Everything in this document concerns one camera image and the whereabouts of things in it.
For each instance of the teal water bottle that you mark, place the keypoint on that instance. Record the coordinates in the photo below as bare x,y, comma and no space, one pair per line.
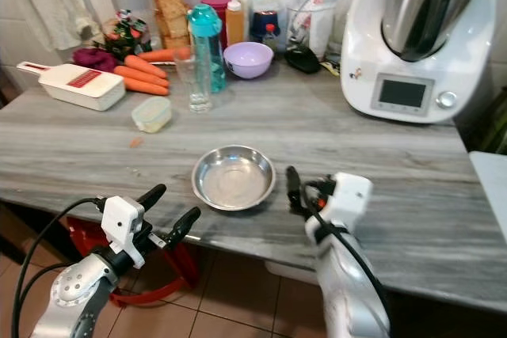
206,29

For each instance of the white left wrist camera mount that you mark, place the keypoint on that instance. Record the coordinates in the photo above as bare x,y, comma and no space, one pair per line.
123,223

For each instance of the black kitchen utensil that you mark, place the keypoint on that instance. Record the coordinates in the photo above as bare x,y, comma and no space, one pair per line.
302,59

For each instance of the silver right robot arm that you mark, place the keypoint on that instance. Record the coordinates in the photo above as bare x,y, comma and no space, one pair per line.
344,292

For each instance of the cracker jar red lid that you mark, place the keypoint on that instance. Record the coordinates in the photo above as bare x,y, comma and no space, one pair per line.
169,9

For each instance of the small lidded plastic container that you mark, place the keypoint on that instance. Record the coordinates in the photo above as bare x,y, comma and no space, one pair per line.
151,114

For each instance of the white kitchen food processor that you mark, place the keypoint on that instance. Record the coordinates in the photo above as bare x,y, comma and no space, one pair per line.
416,45

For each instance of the clear drinking glass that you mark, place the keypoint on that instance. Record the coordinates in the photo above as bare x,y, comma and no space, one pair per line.
197,85

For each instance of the white mandoline slicer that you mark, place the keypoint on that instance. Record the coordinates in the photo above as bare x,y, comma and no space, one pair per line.
83,85

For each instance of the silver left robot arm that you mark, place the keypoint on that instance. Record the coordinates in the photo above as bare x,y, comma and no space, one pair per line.
70,294

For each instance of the orange sauce bottle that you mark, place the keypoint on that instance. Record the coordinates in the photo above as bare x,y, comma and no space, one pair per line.
234,25

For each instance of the purple cabbage piece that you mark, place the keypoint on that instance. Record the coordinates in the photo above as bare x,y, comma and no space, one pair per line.
95,59

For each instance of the shallow stainless steel bowl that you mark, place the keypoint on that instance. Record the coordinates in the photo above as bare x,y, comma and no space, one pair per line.
234,178

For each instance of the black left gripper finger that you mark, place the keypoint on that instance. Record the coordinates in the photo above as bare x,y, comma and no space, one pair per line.
184,225
154,195

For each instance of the jar with maroon lid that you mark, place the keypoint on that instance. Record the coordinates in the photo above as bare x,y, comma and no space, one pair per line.
216,1

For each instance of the red plastic stool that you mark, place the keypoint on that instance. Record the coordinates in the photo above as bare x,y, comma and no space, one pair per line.
166,275

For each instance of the colourful floral packet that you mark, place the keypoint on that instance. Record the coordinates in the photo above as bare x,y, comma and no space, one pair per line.
127,36

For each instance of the white plastic box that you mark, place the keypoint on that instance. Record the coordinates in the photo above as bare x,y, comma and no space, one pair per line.
285,271

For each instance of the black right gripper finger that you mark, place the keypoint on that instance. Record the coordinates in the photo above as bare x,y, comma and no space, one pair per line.
295,186
322,184

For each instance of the clear plastic utensil holder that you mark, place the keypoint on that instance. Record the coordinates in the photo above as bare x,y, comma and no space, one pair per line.
317,33

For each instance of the purple plastic bowl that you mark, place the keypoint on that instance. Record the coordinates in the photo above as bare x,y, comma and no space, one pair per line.
249,61

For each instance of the clear jar dark contents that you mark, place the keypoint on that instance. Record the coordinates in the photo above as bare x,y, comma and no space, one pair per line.
266,20

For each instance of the orange carrot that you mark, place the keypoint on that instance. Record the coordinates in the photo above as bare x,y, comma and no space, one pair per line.
144,66
146,87
141,76
163,55

